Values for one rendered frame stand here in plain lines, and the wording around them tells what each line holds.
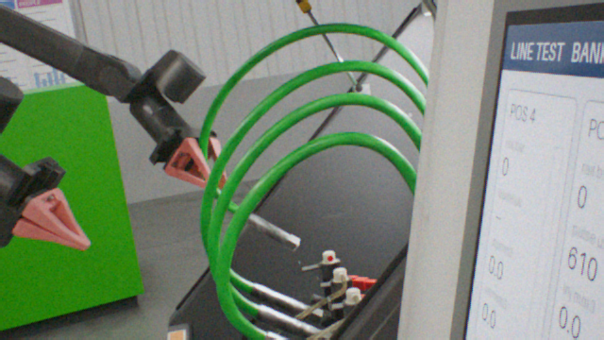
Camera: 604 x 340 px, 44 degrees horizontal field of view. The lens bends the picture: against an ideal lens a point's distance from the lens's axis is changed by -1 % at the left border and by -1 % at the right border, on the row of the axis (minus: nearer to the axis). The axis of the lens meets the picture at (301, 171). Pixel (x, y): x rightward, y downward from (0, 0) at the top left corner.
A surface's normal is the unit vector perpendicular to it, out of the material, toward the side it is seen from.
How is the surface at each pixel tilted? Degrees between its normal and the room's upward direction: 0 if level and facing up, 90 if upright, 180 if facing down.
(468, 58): 76
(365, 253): 90
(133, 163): 90
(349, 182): 90
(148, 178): 90
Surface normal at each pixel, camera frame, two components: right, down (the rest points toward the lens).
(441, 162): -0.99, -0.07
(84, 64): -0.11, 0.01
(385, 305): 0.14, 0.17
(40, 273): 0.39, 0.11
